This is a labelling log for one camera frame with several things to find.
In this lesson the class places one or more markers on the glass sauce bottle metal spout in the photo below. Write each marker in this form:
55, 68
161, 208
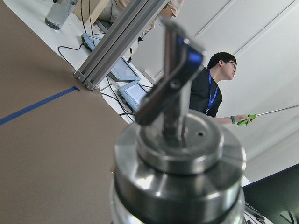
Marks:
174, 165

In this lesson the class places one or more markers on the blue teach pendant tablet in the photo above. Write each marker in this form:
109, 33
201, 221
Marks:
122, 71

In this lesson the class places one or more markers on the person in black shirt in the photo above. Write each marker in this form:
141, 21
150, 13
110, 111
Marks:
206, 95

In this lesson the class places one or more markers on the clear water bottle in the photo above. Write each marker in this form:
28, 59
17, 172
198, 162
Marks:
59, 12

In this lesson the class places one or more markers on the black monitor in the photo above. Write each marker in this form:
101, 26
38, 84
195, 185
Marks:
277, 196

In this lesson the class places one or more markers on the aluminium frame post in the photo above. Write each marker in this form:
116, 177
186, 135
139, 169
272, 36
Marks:
120, 36

